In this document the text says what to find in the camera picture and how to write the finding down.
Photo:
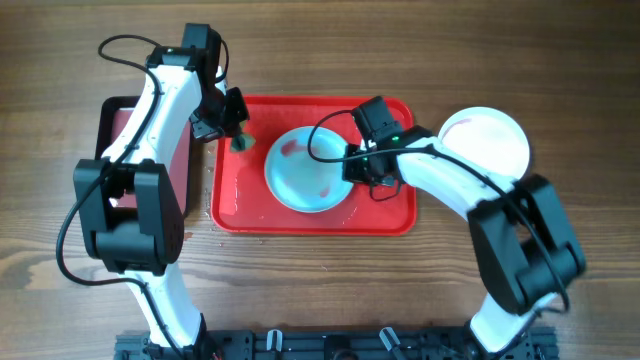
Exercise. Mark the white plate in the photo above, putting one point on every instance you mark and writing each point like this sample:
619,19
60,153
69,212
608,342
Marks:
489,138

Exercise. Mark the mint plate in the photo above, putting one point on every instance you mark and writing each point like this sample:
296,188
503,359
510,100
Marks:
297,179

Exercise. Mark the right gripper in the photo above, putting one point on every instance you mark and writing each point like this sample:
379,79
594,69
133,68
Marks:
350,172

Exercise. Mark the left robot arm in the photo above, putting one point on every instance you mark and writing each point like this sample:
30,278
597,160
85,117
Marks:
130,216

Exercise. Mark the green yellow sponge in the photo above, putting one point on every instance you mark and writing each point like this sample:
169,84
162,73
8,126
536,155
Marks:
242,142

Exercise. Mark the red plastic tray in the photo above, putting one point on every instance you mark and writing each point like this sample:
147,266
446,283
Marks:
242,203

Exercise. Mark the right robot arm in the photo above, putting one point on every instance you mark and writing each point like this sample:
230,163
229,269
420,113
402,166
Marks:
525,247

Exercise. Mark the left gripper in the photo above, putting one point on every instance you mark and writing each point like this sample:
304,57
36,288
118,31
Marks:
240,115

